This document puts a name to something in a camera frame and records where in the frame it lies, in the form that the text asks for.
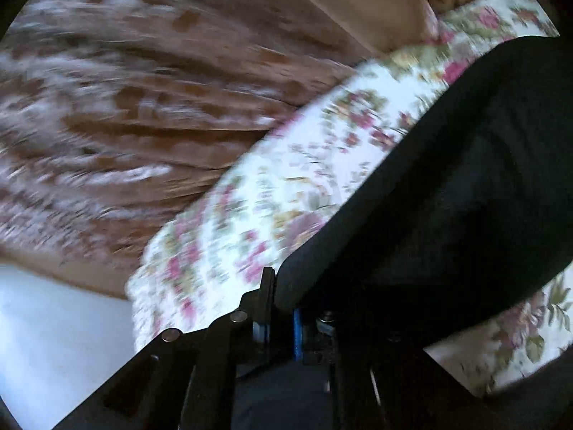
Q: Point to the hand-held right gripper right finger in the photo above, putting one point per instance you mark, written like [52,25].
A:
[298,336]

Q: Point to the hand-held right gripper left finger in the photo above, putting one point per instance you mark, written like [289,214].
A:
[264,329]

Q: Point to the black pants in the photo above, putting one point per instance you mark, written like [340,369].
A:
[447,188]

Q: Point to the floral bedsheet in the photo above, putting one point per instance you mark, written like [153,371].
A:
[286,179]

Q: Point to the brown damask patterned fabric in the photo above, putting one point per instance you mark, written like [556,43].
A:
[134,98]

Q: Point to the plain brown cushion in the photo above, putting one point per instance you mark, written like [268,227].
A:
[358,4]

